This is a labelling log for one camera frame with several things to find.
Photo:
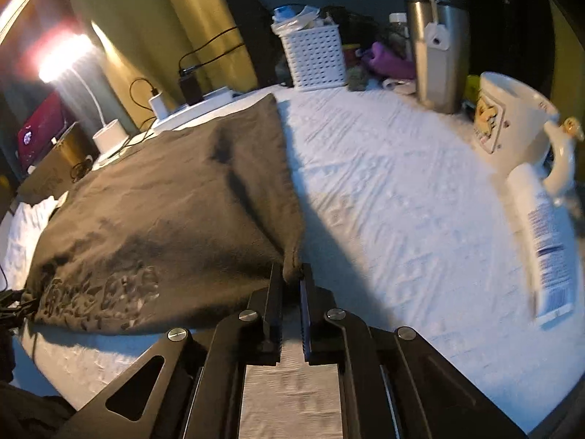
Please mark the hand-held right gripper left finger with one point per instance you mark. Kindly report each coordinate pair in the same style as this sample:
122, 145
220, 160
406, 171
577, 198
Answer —
276, 320

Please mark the yellow curtain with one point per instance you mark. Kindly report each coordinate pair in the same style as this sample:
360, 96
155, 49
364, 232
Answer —
160, 23
569, 64

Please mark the small white tube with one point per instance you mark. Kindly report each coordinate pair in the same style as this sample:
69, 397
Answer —
400, 86

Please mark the small grey figurine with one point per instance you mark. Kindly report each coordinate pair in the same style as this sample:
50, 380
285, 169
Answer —
359, 77

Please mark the white tea bag tag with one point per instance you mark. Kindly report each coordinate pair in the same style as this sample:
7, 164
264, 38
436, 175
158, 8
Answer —
436, 36

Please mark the white cartoon mug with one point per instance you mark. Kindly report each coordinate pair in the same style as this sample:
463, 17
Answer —
507, 119

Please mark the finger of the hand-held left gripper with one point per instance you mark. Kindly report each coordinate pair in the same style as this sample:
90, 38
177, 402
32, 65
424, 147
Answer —
11, 306

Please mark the purple soft item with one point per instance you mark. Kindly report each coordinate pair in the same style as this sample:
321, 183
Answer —
388, 61

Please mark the brown t-shirt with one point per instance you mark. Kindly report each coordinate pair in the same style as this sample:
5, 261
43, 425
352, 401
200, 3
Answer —
183, 201

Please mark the crumpled white packaging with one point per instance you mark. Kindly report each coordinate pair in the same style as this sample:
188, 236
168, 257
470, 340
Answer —
297, 18

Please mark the black charger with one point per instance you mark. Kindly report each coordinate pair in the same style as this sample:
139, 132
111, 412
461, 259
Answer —
190, 90

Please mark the yellow-green container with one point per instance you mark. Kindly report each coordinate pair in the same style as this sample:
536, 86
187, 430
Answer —
470, 87

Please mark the white desk lamp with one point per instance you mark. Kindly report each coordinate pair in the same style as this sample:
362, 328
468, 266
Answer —
111, 136

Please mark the tablet with red screen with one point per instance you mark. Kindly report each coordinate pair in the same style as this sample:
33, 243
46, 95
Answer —
39, 132

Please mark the white perforated basket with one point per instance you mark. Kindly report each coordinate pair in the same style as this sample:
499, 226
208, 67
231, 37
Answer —
315, 59

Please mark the black earphones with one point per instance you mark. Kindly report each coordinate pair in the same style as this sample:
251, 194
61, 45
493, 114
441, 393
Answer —
81, 169

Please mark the white charger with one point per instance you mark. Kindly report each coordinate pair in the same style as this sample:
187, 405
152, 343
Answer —
160, 106

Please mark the stainless steel tumbler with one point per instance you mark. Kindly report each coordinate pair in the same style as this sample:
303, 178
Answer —
438, 77

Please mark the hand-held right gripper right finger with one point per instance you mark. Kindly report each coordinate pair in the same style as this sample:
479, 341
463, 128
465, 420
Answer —
305, 329

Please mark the cardboard box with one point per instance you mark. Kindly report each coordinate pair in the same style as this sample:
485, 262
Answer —
64, 164

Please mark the white cream tube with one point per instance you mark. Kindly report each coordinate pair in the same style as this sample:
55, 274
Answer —
544, 247

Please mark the white power strip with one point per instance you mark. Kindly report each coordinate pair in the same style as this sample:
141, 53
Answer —
215, 98

